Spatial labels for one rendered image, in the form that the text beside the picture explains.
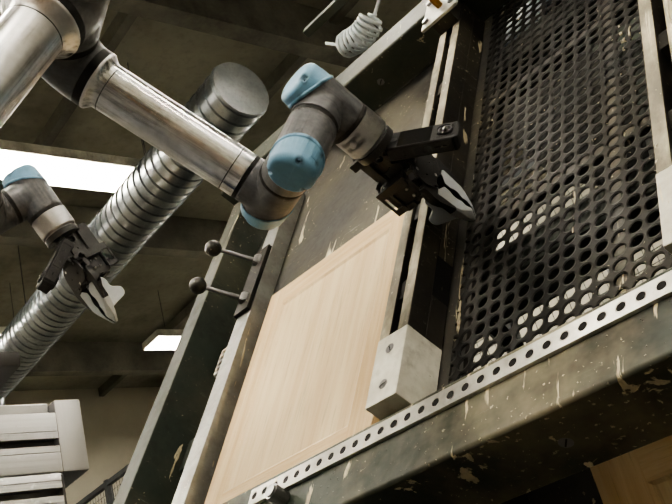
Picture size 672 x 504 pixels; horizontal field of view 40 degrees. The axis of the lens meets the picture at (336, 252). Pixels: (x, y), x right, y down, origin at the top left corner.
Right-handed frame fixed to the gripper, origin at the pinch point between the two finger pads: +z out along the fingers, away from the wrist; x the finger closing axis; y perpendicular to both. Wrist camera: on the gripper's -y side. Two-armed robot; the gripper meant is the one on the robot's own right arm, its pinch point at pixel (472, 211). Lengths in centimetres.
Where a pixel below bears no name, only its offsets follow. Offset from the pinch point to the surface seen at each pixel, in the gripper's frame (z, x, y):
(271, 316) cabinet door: 0, -11, 57
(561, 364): -2.3, 44.3, -20.5
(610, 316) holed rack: -2.8, 41.5, -27.6
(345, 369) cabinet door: 0.5, 18.7, 26.7
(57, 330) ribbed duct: 44, -268, 456
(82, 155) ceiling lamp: -17, -298, 337
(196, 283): -13, -18, 70
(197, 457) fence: -2, 22, 64
